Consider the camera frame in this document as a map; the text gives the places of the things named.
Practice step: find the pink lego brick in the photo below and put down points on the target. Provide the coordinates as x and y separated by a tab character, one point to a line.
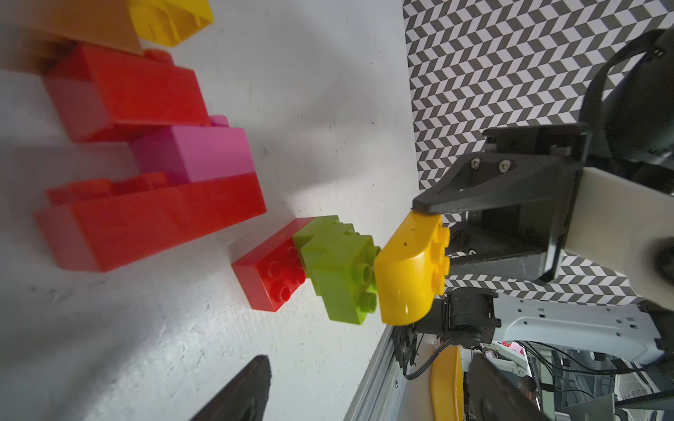
195	153

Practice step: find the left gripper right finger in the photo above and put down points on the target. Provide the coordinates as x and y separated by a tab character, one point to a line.
494	397

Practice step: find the green lego brick front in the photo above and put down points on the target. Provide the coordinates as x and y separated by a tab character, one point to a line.
346	278

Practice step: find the orange brown lego brick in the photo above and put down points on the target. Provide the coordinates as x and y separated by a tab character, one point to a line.
35	35

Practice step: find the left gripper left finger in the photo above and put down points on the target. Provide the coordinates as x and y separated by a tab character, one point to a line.
245	397

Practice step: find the green lego brick back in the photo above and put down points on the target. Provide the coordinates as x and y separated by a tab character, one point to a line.
314	238

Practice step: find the red long lego brick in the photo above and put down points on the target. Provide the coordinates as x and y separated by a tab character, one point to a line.
99	225

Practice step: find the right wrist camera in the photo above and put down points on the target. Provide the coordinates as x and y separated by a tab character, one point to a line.
622	225

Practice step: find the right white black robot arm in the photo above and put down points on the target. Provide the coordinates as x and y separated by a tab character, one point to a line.
628	108

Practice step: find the yellow long lego brick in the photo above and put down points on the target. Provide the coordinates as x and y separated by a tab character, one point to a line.
411	269

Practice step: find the aluminium front rail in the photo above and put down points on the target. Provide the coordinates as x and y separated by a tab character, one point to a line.
382	388

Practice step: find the yellow curved lego brick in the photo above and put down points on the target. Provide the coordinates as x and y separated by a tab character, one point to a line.
169	22

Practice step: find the small red lego brick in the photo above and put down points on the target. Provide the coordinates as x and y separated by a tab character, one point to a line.
271	273

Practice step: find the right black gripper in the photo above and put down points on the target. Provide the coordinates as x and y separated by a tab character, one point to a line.
515	198

